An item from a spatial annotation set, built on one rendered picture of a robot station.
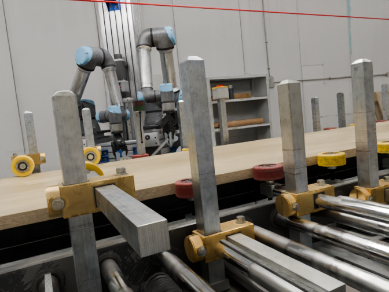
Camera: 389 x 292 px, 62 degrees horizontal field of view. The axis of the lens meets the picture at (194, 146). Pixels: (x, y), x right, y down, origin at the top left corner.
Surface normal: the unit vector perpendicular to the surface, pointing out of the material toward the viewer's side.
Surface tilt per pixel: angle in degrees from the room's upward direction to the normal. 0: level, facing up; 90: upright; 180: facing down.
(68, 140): 90
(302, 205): 90
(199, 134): 90
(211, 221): 90
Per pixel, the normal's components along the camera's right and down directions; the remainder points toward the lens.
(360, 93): -0.89, 0.13
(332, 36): 0.34, 0.04
